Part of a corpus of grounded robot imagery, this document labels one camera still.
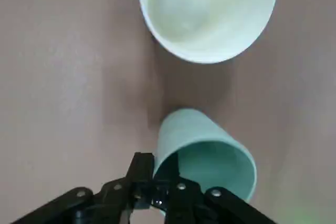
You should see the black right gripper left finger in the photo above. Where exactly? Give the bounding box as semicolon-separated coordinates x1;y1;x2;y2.
13;152;155;224

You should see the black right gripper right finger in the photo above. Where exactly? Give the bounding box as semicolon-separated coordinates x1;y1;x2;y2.
153;153;277;224

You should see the small green cup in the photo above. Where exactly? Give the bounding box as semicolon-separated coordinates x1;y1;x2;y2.
153;108;257;216

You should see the small white cup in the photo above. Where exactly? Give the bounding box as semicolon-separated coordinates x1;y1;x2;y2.
138;0;279;65

